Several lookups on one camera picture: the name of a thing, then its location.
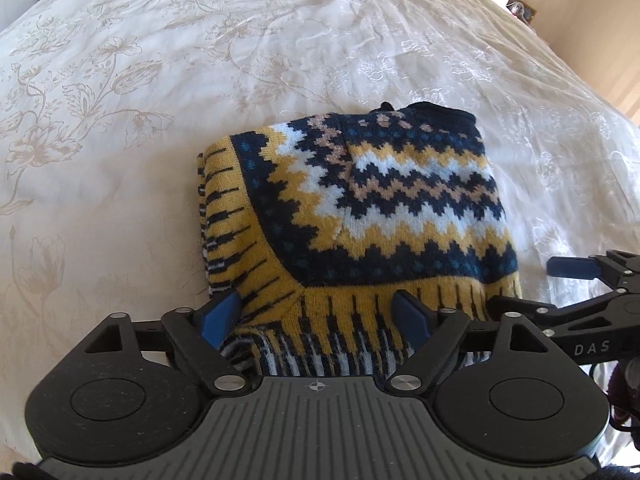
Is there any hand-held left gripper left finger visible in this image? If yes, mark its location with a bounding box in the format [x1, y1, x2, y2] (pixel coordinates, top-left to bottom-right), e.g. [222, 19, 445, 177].
[82, 287, 255, 397]

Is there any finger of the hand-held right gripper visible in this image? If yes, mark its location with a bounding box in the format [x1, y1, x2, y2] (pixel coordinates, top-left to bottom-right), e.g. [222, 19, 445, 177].
[486, 286, 640, 339]
[546, 249, 640, 282]

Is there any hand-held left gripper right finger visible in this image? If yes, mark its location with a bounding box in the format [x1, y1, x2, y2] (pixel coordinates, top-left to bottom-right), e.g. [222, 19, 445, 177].
[384, 290, 552, 397]

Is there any navy yellow zigzag knit sweater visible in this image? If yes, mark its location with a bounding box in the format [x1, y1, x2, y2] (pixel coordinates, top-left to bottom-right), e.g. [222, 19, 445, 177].
[196, 101, 523, 378]

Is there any person's right forearm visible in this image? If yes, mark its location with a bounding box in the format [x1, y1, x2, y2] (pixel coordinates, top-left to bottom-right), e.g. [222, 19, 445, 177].
[605, 360, 640, 463]

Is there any cream floral embroidered bedspread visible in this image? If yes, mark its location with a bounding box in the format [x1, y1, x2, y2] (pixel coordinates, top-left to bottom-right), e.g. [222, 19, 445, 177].
[0, 0, 640, 463]

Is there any small dark bedside frame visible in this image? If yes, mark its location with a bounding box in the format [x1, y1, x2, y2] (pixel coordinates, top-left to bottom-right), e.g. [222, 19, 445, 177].
[505, 0, 539, 24]

